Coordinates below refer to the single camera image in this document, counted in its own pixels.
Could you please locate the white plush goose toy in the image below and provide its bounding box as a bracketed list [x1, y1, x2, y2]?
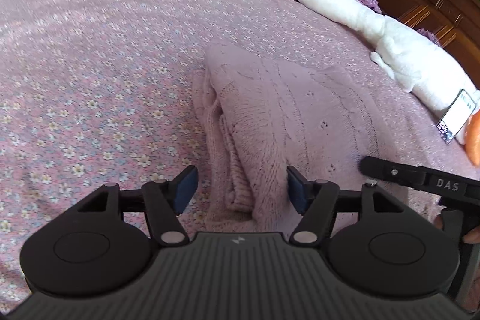
[296, 0, 479, 166]

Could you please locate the pink knitted cardigan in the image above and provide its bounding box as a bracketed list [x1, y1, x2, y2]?
[193, 44, 440, 233]

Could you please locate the white goose toy tag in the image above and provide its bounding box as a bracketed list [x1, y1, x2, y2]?
[436, 89, 479, 145]

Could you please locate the pink floral bed sheet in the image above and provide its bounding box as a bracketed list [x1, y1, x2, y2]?
[1, 0, 479, 312]

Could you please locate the dark wooden headboard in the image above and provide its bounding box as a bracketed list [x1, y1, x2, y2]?
[377, 0, 480, 85]

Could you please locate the person's right hand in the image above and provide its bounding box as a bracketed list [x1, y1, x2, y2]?
[433, 214, 480, 244]

